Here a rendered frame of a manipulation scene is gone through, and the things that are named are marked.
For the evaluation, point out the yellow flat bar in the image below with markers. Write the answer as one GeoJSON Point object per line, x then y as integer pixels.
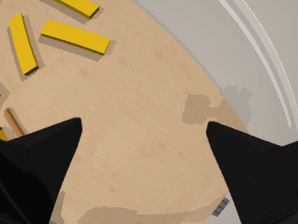
{"type": "Point", "coordinates": [23, 45]}
{"type": "Point", "coordinates": [75, 36]}
{"type": "Point", "coordinates": [82, 7]}

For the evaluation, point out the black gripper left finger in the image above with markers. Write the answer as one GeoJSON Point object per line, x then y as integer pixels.
{"type": "Point", "coordinates": [33, 168]}

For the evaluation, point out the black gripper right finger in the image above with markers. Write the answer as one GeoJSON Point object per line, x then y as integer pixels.
{"type": "Point", "coordinates": [255, 171]}

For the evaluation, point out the brown hexagonal awl handle with metal point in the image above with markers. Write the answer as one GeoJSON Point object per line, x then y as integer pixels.
{"type": "Point", "coordinates": [14, 122]}

